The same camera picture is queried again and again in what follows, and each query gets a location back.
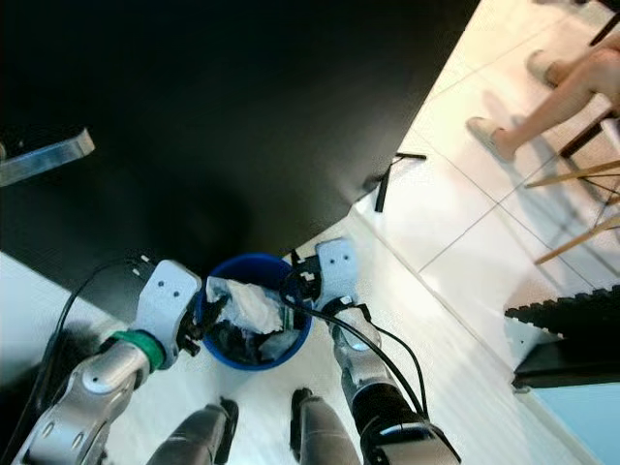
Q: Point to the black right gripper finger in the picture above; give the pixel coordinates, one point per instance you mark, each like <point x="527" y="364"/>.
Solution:
<point x="293" y="265"/>

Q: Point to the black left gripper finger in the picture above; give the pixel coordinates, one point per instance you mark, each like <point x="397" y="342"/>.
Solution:
<point x="211" y="308"/>

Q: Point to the white tissue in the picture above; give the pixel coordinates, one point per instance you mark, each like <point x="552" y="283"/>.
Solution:
<point x="252" y="305"/>

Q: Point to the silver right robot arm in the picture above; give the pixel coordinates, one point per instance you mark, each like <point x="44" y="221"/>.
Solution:
<point x="378" y="387"/>

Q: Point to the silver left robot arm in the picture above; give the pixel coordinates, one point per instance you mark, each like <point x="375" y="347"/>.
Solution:
<point x="87" y="407"/>

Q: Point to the blue round waste bin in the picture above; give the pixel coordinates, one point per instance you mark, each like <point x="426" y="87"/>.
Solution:
<point x="295" y="344"/>

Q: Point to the grey robot left leg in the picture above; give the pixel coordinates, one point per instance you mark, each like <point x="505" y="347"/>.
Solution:
<point x="199" y="436"/>

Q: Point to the grey robot leg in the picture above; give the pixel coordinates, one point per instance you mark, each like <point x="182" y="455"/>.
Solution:
<point x="199" y="436"/>
<point x="325" y="436"/>

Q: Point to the black L-shaped door stop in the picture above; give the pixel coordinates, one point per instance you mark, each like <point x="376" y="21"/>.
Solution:
<point x="383" y="184"/>

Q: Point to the grey robot right leg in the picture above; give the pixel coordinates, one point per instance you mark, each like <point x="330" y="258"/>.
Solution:
<point x="325" y="436"/>

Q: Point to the black door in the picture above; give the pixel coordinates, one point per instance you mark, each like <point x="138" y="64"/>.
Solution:
<point x="232" y="97"/>

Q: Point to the beige slipper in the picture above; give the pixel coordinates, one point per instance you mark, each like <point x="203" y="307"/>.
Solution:
<point x="489" y="138"/>
<point x="544" y="66"/>

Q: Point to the black ridged rack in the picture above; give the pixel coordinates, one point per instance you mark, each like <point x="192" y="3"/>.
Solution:
<point x="562" y="315"/>

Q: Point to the wooden chair leg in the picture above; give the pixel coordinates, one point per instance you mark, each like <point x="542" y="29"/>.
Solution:
<point x="576" y="242"/>
<point x="576" y="174"/>

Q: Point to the bare person leg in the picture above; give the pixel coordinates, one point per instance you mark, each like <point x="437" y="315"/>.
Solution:
<point x="586" y="60"/>
<point x="562" y="102"/>

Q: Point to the dark chair leg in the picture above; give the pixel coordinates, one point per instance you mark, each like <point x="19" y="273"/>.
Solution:
<point x="591" y="131"/>

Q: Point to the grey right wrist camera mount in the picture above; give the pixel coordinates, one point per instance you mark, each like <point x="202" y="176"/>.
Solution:
<point x="336" y="271"/>

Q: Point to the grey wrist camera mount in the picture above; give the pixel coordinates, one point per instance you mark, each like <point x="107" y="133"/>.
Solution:
<point x="170" y="295"/>
<point x="336" y="271"/>

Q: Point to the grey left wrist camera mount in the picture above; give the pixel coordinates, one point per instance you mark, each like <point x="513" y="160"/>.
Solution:
<point x="170" y="295"/>

